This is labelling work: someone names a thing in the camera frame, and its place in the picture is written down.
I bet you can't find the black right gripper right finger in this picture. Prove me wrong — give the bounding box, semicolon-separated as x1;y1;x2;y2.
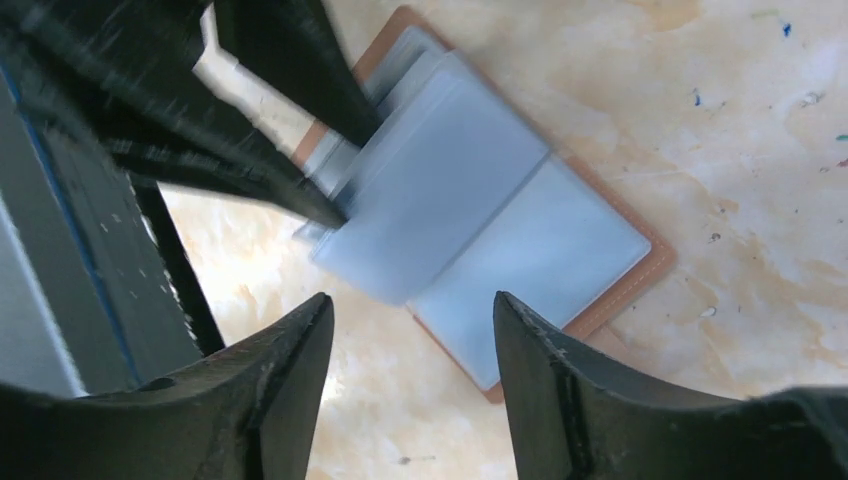
494;292;847;479

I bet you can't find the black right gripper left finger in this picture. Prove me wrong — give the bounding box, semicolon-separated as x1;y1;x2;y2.
1;293;334;479

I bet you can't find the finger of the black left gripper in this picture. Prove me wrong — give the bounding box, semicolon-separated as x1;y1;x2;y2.
213;0;382;147
1;1;347;228

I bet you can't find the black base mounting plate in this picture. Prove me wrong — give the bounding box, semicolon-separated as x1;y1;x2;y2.
129;175;225;357

